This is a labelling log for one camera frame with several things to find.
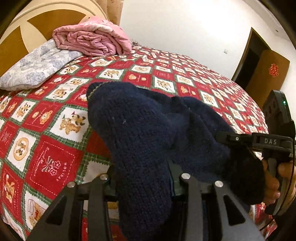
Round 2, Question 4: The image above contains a navy striped knit sweater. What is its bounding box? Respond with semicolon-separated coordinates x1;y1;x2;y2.
86;82;265;240

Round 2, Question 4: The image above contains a red checkered bear bedspread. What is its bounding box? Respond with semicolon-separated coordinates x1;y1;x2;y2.
1;46;268;240

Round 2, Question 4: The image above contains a beige floral curtain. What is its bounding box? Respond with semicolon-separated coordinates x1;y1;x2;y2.
96;0;124;25

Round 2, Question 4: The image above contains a cream and brown headboard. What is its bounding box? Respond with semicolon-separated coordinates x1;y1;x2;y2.
1;1;108;75

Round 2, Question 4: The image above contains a brown wooden door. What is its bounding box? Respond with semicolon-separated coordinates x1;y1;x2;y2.
232;28;290;108

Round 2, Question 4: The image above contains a right hand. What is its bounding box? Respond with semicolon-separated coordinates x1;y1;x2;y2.
262;159;295;208

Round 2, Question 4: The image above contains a folded pink quilt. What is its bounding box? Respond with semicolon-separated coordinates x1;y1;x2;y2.
52;16;132;57

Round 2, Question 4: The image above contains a grey floral pillow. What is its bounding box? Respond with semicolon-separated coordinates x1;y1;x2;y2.
1;39;82;91

